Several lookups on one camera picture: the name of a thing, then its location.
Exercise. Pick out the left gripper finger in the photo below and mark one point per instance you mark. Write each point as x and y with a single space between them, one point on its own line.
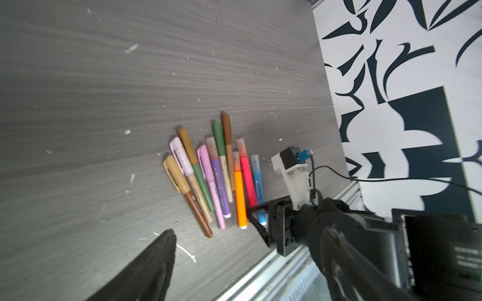
147 277

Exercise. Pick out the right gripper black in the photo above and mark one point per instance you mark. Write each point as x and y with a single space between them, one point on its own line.
282 226

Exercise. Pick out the blue highlighter pen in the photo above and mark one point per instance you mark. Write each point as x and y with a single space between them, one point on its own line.
258 188

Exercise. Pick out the pink highlighter pen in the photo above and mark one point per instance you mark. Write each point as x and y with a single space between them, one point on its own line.
246 171

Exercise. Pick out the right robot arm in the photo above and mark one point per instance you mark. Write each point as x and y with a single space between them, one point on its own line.
415 256

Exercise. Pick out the orange highlighter pen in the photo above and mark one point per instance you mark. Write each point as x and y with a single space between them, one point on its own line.
239 193

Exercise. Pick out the purple highlighter pen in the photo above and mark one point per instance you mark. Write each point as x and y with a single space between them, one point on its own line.
218 174

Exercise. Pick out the pink slim pen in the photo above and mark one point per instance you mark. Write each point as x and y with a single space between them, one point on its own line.
205 163

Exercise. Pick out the tan cap brown pen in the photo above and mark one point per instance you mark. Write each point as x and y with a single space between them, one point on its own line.
182 186

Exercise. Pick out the brown cap beige pen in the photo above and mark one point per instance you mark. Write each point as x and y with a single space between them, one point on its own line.
227 134

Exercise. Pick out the green cap beige pen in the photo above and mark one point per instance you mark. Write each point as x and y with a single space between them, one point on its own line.
218 135

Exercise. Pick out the gold cap green pen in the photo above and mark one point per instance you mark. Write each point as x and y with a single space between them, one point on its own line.
192 156

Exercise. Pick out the pale pink cap tan pen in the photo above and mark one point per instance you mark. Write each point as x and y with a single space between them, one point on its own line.
184 164

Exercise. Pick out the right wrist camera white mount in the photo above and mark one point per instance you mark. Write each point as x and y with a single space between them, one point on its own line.
291 165

